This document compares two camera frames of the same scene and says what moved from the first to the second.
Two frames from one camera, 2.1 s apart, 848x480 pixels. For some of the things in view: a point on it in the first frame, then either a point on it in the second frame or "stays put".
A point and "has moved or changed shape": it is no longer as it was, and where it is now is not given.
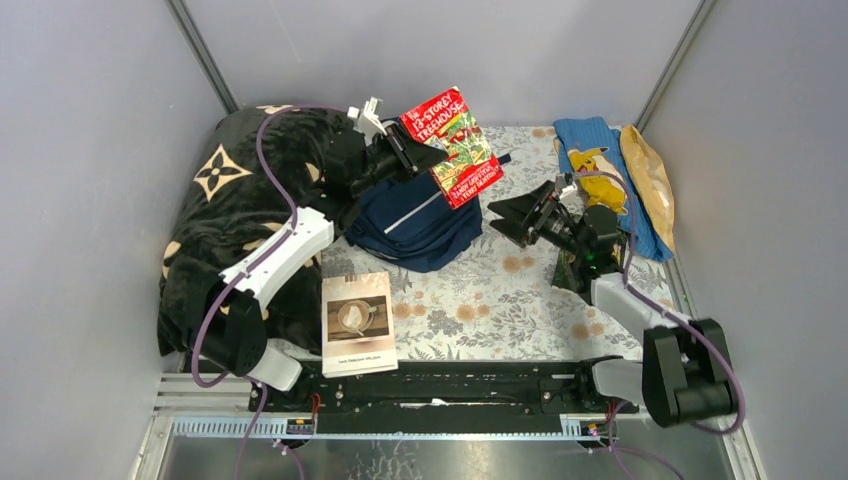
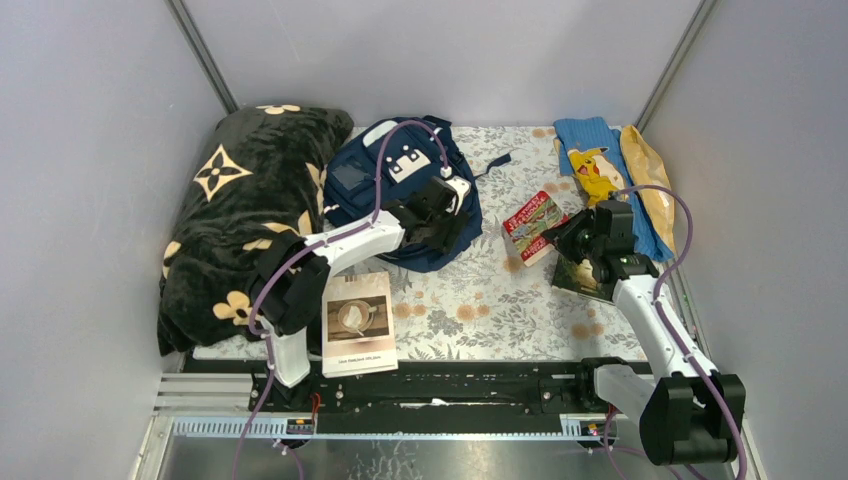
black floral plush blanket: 254,215 stays put
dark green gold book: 566,276 stays put
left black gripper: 403,155 to 436,216
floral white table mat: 506,300 stays put
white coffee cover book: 358,325 stays put
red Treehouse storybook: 471,164 has moved or changed shape
